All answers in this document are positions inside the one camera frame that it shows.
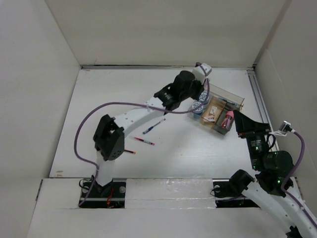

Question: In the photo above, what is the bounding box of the blue ballpoint pen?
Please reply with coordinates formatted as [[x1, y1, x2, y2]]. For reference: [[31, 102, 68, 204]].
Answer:
[[142, 118, 166, 134]]

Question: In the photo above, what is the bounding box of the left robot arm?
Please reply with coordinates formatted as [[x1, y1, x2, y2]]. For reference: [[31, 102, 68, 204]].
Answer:
[[93, 65, 211, 197]]

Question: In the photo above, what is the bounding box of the red gel pen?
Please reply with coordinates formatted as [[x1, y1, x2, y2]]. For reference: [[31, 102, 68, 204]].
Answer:
[[133, 137, 155, 146]]

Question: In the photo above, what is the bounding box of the clear desk organizer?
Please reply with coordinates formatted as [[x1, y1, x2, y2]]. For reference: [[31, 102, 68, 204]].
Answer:
[[188, 84, 244, 135]]

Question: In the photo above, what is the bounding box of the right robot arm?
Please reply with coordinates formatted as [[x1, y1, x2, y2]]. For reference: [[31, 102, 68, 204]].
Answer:
[[229, 110, 317, 238]]

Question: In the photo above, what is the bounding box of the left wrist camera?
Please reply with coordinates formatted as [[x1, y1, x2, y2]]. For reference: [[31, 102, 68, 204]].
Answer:
[[192, 62, 212, 84]]

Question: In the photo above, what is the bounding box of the blue white round tub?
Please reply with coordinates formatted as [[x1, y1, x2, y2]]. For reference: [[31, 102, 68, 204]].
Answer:
[[198, 91, 210, 105], [191, 101, 204, 119]]

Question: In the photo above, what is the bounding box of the white eraser box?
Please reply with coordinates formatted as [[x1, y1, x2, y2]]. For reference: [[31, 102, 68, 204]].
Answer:
[[210, 106, 217, 115]]

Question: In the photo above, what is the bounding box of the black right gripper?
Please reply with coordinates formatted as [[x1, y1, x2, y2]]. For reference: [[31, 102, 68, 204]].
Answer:
[[232, 109, 270, 170]]

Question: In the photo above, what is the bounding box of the orange red pen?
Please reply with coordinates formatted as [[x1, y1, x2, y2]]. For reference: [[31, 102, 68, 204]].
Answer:
[[124, 150, 136, 155]]

